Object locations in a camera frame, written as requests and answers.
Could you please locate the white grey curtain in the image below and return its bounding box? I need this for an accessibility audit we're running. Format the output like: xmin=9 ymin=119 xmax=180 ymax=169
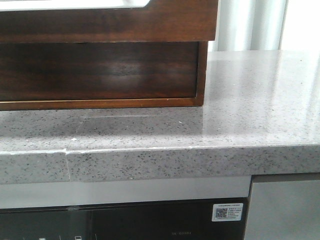
xmin=208 ymin=0 xmax=288 ymax=52

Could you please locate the white QR code sticker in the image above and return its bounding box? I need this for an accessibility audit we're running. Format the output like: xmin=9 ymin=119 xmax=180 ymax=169
xmin=211 ymin=203 xmax=244 ymax=222

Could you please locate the dark wooden drawer cabinet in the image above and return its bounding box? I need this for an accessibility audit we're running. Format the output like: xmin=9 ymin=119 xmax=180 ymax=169
xmin=0 ymin=40 xmax=209 ymax=111

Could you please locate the white organizer tray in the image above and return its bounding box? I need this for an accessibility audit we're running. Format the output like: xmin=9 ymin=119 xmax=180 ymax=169
xmin=0 ymin=0 xmax=150 ymax=12

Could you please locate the grey cabinet door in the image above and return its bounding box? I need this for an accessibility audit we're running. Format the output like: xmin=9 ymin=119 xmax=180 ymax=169
xmin=244 ymin=180 xmax=320 ymax=240

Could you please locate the wooden drawer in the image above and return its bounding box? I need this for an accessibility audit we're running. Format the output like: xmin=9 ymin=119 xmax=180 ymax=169
xmin=0 ymin=41 xmax=200 ymax=102
xmin=0 ymin=0 xmax=218 ymax=43

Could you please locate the black built-in appliance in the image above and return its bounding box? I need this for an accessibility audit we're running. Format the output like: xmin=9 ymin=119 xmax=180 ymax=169
xmin=0 ymin=197 xmax=248 ymax=240

